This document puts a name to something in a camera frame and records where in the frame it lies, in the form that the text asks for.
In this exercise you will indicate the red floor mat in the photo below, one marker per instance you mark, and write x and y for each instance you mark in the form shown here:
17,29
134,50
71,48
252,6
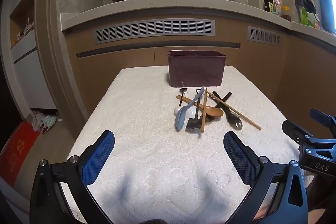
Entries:
15,153

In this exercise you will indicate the jar with orange lid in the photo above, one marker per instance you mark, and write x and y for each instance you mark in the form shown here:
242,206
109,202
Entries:
286,13

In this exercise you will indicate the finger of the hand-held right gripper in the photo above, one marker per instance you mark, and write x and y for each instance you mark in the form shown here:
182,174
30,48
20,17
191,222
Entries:
292,129
320,115

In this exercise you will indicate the blue plastic spoon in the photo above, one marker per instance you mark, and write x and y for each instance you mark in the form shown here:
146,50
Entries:
182,116

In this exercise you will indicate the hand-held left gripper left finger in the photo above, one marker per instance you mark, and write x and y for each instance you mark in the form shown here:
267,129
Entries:
98,158

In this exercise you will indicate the long grey vent grille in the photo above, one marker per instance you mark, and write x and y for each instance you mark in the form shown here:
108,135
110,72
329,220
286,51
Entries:
155,29

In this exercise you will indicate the white textured tablecloth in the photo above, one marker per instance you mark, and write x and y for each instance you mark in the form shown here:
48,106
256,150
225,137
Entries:
147,155

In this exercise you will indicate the dark packet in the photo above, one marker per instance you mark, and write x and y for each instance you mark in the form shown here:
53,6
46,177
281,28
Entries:
268,5

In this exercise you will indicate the clear bottle with orange cap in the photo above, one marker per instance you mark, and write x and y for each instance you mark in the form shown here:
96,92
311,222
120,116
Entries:
277,5

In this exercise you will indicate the maroon plastic utensil holder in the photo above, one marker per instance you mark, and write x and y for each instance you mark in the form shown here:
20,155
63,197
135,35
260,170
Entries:
195,71

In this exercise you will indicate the short grey vent grille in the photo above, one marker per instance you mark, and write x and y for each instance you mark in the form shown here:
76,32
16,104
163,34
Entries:
263,35

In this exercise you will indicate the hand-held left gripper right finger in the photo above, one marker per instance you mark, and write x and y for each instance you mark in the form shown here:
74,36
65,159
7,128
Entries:
239,155

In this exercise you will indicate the beige kitchen countertop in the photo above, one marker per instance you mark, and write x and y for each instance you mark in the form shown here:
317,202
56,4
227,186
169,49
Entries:
157,7

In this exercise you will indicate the clothes pile on floor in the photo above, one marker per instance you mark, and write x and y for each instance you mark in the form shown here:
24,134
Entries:
44,123

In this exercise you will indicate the small black ladle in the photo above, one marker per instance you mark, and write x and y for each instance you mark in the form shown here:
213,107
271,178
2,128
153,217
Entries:
183,89

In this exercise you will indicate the white ceramic spoon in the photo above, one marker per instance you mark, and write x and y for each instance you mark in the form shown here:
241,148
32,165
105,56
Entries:
190,113

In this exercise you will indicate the green plastic bag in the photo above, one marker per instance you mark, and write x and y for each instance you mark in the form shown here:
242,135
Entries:
308,18

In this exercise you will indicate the white shelf unit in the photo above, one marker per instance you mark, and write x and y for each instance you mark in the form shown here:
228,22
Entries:
29,64

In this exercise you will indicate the wooden spoon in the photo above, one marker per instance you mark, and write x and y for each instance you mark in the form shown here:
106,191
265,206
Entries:
214,111

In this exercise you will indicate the wooden chopstick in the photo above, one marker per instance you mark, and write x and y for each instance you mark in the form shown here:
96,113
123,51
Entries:
244,118
204,120

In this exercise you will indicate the metal spoon with cutout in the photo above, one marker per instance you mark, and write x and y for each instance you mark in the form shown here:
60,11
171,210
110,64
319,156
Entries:
236,123

